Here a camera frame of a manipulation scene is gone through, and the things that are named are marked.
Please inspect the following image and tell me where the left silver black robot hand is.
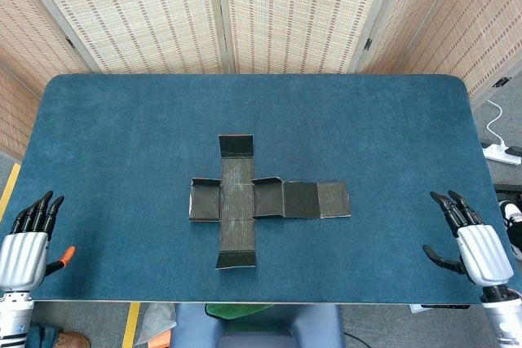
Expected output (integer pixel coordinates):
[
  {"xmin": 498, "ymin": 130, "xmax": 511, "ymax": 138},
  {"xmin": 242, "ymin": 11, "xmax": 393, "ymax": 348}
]
[{"xmin": 0, "ymin": 190, "xmax": 77, "ymax": 293}]

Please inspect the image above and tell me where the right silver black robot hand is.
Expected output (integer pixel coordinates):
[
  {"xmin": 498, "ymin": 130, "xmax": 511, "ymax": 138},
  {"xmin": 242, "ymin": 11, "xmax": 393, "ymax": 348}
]
[{"xmin": 422, "ymin": 190, "xmax": 515, "ymax": 289}]

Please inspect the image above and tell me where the black cardboard box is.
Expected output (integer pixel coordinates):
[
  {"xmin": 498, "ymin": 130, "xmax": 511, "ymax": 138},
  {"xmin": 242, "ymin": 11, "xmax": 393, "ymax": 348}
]
[{"xmin": 188, "ymin": 134, "xmax": 352, "ymax": 271}]

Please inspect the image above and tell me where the white black sneaker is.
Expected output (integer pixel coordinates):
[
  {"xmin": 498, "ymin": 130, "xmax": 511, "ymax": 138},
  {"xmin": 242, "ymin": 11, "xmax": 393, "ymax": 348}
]
[{"xmin": 499, "ymin": 200, "xmax": 522, "ymax": 259}]

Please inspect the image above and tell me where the yellow floor tape strip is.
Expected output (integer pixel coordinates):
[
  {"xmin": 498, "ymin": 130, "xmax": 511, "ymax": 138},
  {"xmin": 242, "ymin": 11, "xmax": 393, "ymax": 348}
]
[
  {"xmin": 122, "ymin": 302, "xmax": 142, "ymax": 348},
  {"xmin": 0, "ymin": 162, "xmax": 21, "ymax": 221}
]

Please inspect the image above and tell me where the blue denim trouser leg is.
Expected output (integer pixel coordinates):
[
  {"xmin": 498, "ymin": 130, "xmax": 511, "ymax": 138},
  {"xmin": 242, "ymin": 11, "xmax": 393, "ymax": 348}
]
[{"xmin": 27, "ymin": 323, "xmax": 59, "ymax": 348}]

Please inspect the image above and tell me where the brown leather shoe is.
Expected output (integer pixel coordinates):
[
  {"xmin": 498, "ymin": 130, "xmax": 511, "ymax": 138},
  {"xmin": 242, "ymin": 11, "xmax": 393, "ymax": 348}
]
[{"xmin": 55, "ymin": 331, "xmax": 91, "ymax": 348}]

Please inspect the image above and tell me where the white power strip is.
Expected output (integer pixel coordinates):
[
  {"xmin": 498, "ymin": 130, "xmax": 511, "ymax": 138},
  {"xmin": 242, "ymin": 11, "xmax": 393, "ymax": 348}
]
[{"xmin": 483, "ymin": 142, "xmax": 522, "ymax": 165}]

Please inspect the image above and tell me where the woven bamboo screen panel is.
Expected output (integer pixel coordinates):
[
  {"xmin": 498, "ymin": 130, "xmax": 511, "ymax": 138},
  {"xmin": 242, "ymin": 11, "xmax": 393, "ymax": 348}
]
[
  {"xmin": 0, "ymin": 60, "xmax": 44, "ymax": 161},
  {"xmin": 354, "ymin": 0, "xmax": 522, "ymax": 99},
  {"xmin": 0, "ymin": 0, "xmax": 101, "ymax": 76},
  {"xmin": 20, "ymin": 0, "xmax": 229, "ymax": 75},
  {"xmin": 214, "ymin": 0, "xmax": 403, "ymax": 75}
]

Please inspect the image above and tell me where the grey plastic bag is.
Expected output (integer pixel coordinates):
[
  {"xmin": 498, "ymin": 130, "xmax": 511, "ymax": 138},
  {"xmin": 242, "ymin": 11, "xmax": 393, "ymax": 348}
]
[{"xmin": 134, "ymin": 302, "xmax": 179, "ymax": 347}]

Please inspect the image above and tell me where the blue felt table mat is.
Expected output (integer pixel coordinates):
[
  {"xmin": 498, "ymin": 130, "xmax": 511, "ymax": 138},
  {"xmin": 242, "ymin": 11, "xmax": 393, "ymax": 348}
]
[{"xmin": 0, "ymin": 73, "xmax": 498, "ymax": 306}]

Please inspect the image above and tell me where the green fabric object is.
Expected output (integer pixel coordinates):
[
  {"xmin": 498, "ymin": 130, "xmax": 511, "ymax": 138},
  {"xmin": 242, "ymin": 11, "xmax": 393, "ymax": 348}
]
[{"xmin": 205, "ymin": 302, "xmax": 262, "ymax": 319}]

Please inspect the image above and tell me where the white power cable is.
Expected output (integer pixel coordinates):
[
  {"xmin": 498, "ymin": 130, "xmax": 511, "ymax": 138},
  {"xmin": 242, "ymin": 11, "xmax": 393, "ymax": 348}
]
[{"xmin": 487, "ymin": 99, "xmax": 510, "ymax": 149}]

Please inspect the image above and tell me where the black floor cable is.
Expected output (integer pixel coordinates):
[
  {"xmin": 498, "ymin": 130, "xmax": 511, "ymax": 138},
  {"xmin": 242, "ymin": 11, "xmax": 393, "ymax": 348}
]
[{"xmin": 344, "ymin": 332, "xmax": 370, "ymax": 348}]

